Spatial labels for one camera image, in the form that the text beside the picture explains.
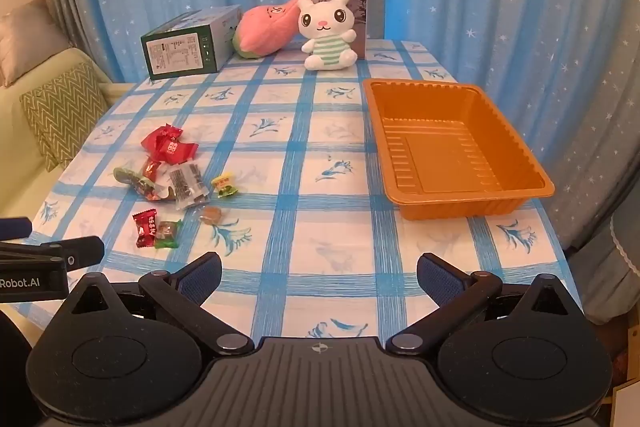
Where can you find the pink plush toy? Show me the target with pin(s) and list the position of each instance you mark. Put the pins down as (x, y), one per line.
(262, 29)

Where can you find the crinkly red candy packet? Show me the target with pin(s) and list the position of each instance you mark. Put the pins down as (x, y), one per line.
(160, 134)

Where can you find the red packet with white print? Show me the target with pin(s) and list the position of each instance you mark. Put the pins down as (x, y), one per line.
(145, 229)

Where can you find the white rabbit plush toy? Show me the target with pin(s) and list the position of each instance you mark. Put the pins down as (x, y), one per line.
(327, 32)

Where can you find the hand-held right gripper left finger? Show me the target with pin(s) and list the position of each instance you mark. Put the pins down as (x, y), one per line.
(200, 281)

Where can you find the beige grey cushion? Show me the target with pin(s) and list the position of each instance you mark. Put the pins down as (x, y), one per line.
(27, 39)

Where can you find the teal lace-trimmed curtain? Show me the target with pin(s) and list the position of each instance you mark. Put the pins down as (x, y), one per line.
(617, 257)

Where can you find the light green sofa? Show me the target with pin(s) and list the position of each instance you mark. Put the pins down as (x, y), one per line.
(20, 147)

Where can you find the yellow green candy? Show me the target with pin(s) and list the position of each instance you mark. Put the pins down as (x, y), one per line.
(226, 186)

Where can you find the clear packet of dark snack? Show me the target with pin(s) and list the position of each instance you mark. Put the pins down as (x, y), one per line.
(187, 184)

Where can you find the green zigzag cushion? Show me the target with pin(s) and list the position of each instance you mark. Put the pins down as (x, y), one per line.
(62, 112)

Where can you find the round brown candy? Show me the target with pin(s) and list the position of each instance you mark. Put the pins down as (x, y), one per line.
(211, 214)

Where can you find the green brown candy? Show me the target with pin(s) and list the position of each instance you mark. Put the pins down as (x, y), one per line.
(168, 231)

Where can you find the grey printed box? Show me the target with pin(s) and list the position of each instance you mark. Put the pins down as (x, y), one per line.
(361, 22)

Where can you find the blue checkered tablecloth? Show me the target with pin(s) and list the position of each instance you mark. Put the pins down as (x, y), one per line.
(320, 207)

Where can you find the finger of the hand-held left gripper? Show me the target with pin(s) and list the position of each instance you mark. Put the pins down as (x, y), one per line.
(82, 249)
(15, 227)

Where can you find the orange plastic tray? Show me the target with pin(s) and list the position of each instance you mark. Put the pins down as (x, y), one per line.
(440, 157)

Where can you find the small red gold candy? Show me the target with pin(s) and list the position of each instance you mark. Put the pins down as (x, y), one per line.
(151, 168)

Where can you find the white green snack packet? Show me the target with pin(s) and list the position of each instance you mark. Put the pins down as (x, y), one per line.
(141, 184)

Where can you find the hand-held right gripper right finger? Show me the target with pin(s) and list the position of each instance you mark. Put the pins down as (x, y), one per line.
(437, 281)

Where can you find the beige cardboard piece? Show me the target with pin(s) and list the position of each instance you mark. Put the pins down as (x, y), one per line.
(627, 407)

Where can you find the green carton box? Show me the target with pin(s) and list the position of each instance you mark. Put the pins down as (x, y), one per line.
(185, 47)

